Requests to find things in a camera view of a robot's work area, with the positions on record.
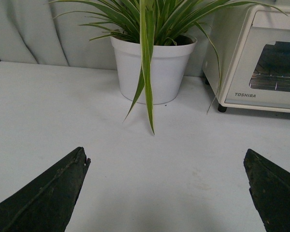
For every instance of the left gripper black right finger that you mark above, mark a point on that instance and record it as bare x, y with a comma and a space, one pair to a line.
270, 191

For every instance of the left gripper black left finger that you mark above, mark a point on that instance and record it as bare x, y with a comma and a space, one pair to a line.
47, 202

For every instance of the glass oven door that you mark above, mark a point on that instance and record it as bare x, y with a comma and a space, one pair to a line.
262, 75

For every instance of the cream Toshiba toaster oven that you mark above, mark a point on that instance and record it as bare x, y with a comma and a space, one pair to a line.
229, 31

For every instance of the white plastic plant pot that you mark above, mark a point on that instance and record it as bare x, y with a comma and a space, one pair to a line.
167, 67

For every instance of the green striped spider plant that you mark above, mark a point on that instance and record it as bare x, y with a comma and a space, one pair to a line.
154, 22

